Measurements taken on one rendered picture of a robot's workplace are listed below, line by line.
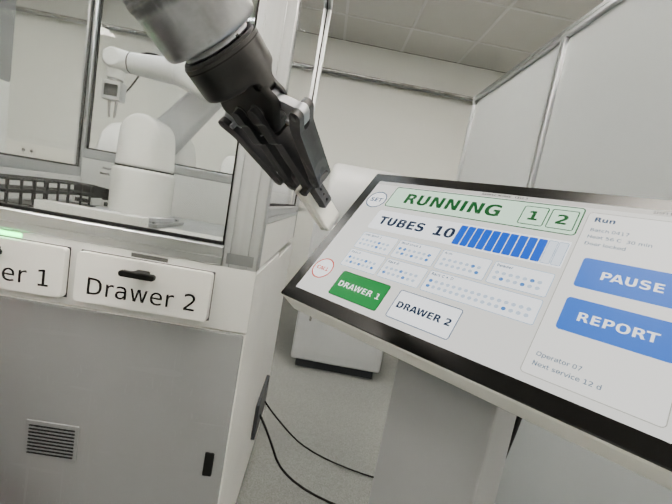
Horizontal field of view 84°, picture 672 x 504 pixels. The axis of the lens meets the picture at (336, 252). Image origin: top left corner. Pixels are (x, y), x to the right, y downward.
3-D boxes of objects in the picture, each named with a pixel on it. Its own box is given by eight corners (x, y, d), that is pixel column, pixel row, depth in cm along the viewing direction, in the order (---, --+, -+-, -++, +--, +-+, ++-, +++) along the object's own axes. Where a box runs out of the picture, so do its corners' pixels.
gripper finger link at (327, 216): (311, 174, 45) (316, 174, 44) (336, 214, 49) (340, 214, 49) (298, 191, 44) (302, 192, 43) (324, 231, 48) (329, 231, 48)
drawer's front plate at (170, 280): (205, 322, 83) (212, 274, 81) (72, 300, 81) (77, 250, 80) (208, 320, 84) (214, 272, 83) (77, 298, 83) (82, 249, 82)
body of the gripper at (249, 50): (270, 7, 32) (319, 104, 38) (215, 28, 37) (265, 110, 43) (215, 57, 29) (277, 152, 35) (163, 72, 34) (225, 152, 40)
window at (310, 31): (262, 205, 86) (328, -215, 76) (259, 205, 86) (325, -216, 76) (294, 205, 172) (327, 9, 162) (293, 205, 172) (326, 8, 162)
